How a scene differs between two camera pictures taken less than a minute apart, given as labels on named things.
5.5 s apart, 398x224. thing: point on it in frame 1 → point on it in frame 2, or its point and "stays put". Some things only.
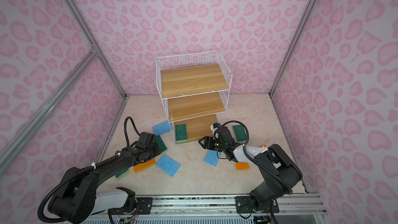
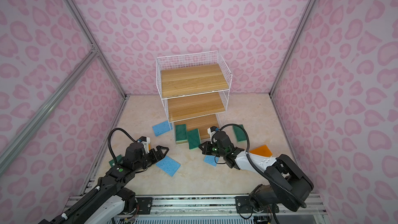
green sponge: [181, 133] stays put
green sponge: [240, 134] stays put
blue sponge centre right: [211, 157] stays put
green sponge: [161, 145] → [194, 138]
